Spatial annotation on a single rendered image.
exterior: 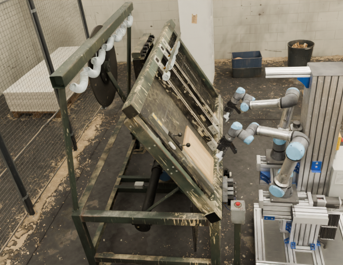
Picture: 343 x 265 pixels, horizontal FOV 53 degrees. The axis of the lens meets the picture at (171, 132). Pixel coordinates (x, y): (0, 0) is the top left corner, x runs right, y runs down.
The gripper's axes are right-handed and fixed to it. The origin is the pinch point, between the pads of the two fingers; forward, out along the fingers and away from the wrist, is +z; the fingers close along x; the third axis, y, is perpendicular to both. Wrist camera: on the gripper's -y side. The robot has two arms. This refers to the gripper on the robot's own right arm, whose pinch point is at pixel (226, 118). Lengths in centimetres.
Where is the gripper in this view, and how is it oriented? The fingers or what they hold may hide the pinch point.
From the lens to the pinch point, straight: 341.9
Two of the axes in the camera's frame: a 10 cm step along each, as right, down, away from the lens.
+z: -3.7, 7.3, 5.7
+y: -9.1, -4.0, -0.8
